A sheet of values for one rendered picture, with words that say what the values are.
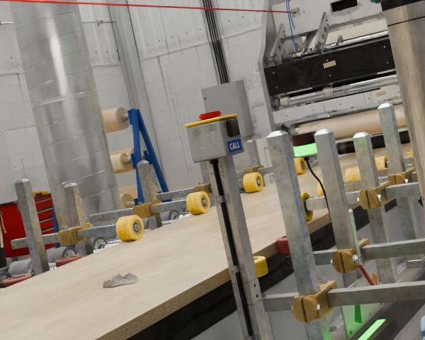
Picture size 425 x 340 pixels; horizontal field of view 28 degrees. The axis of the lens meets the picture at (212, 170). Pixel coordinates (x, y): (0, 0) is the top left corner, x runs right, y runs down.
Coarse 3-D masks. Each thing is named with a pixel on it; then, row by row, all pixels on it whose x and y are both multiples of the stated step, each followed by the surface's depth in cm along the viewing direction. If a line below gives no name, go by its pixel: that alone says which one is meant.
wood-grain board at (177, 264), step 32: (352, 160) 412; (256, 192) 347; (192, 224) 281; (256, 224) 246; (320, 224) 232; (96, 256) 249; (128, 256) 234; (160, 256) 221; (192, 256) 209; (224, 256) 199; (32, 288) 213; (64, 288) 202; (96, 288) 192; (128, 288) 183; (160, 288) 175; (192, 288) 170; (0, 320) 177; (32, 320) 169; (64, 320) 162; (96, 320) 156; (128, 320) 150
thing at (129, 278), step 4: (116, 276) 192; (120, 276) 191; (124, 276) 193; (128, 276) 190; (132, 276) 190; (108, 280) 191; (112, 280) 192; (116, 280) 190; (120, 280) 191; (124, 280) 190; (128, 280) 190; (132, 280) 190; (136, 280) 190; (104, 284) 190; (108, 284) 190; (112, 284) 189; (116, 284) 189; (120, 284) 189
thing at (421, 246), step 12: (408, 240) 193; (420, 240) 189; (324, 252) 200; (372, 252) 194; (384, 252) 193; (396, 252) 192; (408, 252) 190; (420, 252) 189; (288, 264) 205; (324, 264) 200
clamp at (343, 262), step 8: (360, 240) 200; (368, 240) 200; (352, 248) 192; (360, 248) 195; (336, 256) 191; (344, 256) 190; (352, 256) 190; (336, 264) 191; (344, 264) 190; (352, 264) 190; (344, 272) 191
